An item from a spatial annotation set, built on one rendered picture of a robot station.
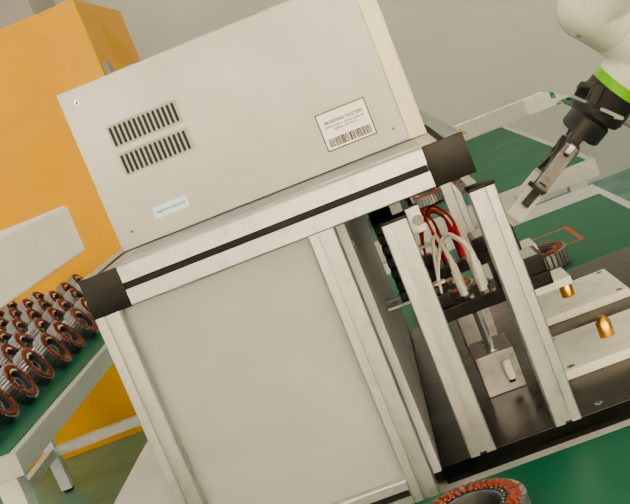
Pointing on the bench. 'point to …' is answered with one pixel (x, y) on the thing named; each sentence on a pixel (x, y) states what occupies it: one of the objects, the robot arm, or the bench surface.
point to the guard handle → (590, 91)
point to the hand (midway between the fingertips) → (519, 205)
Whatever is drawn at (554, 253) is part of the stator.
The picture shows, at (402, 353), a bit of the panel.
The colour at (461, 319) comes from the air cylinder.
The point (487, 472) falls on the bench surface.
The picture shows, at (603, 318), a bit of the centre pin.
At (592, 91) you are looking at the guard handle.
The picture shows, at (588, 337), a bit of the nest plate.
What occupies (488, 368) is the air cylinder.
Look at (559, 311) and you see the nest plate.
